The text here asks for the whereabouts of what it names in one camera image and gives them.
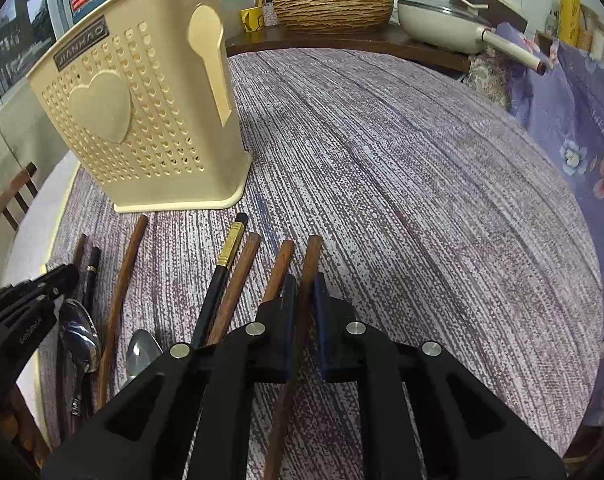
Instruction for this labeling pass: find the shiny steel spoon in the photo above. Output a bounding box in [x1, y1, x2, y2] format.
[58, 299, 101, 432]

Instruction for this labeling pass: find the matte steel spoon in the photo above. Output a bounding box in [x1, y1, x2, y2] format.
[126, 330, 162, 380]

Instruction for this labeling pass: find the brown wooden chopstick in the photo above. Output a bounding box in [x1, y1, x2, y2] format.
[263, 235, 323, 480]
[262, 240, 294, 302]
[206, 232, 261, 346]
[96, 214, 148, 411]

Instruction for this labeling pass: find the dark brown chopstick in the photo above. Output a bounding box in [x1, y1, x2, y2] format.
[55, 233, 86, 442]

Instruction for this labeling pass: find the wooden chair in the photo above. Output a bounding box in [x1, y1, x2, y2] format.
[0, 162, 38, 233]

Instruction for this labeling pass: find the purple woven tablecloth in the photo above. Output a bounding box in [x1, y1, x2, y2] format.
[54, 49, 602, 479]

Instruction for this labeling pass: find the cream perforated utensil holder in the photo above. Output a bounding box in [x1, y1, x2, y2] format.
[28, 0, 251, 212]

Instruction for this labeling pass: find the sliding glass window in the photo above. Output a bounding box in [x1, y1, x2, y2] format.
[0, 0, 56, 99]

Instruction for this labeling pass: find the purple floral cloth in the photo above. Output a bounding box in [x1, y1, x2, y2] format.
[496, 24, 604, 429]

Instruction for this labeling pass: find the yellow mug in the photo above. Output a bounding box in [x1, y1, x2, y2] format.
[239, 6, 265, 32]

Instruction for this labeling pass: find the dark wooden counter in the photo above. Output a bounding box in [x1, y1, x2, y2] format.
[226, 24, 470, 74]

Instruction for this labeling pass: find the cream frying pan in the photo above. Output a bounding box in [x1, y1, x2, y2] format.
[398, 0, 548, 75]

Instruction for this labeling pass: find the yellow packaged roll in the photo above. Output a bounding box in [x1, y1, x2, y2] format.
[558, 0, 581, 47]

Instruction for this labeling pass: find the brown rice cooker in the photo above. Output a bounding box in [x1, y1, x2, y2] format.
[467, 0, 528, 32]

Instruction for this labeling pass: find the woven pattern basin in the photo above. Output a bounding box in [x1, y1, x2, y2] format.
[274, 0, 394, 34]

